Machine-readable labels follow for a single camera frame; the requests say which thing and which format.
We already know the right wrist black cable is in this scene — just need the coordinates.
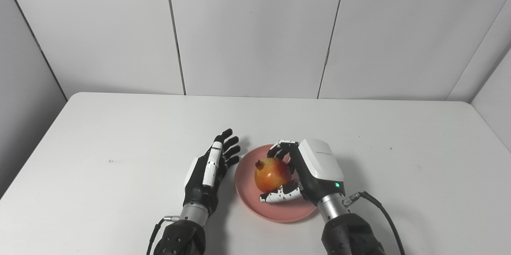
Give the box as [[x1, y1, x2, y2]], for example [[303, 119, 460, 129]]
[[343, 191, 406, 255]]

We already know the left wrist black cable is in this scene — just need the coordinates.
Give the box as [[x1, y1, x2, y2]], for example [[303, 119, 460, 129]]
[[145, 215, 180, 255]]

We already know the pink round plate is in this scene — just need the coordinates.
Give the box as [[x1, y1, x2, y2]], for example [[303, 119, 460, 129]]
[[234, 144, 320, 223]]

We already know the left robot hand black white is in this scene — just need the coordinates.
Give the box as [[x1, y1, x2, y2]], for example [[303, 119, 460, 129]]
[[183, 128, 241, 216]]

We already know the red yellow pomegranate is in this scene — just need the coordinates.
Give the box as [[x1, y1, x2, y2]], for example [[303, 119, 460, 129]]
[[254, 157, 293, 194]]

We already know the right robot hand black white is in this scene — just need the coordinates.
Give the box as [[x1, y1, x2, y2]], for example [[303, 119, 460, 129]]
[[259, 138, 345, 208]]

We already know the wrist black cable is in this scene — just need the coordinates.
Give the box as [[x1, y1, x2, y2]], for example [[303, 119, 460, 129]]
[[145, 215, 180, 255], [343, 191, 406, 255]]

